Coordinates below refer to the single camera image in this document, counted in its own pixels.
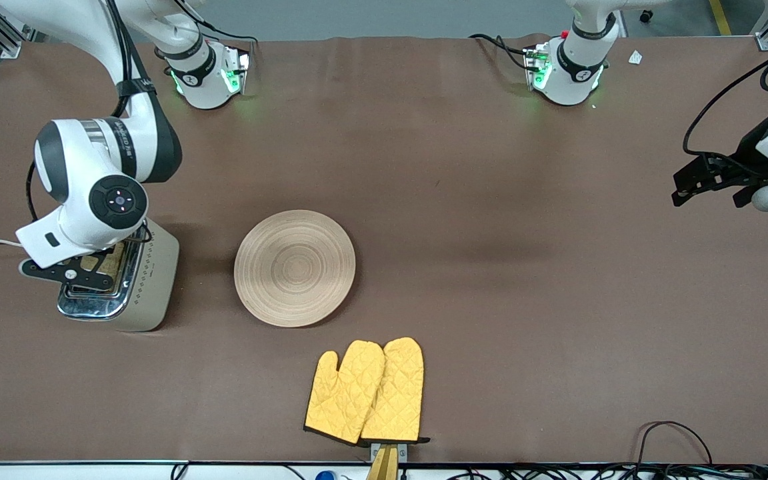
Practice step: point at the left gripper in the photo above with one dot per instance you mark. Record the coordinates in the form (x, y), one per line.
(748, 153)

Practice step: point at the slice of brown bread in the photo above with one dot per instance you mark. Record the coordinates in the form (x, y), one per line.
(109, 265)

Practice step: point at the round wooden plate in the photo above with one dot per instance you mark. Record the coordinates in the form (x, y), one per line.
(294, 268)

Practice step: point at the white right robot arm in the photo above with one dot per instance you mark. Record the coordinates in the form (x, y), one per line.
(117, 200)

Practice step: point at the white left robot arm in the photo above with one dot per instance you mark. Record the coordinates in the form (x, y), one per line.
(574, 66)

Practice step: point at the silver two-slot toaster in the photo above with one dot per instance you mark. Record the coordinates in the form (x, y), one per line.
(150, 293)

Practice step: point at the small white paper tag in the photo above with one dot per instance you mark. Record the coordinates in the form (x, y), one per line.
(635, 57)

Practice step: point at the table cover mat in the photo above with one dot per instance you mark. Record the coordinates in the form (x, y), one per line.
(490, 300)

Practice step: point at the yellow quilted oven mitt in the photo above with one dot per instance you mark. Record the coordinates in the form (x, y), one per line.
(344, 393)
(397, 393)

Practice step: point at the small blue object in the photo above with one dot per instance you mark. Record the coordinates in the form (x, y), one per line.
(325, 476)

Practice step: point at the grey metal bracket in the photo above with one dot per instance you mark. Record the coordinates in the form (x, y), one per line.
(402, 451)

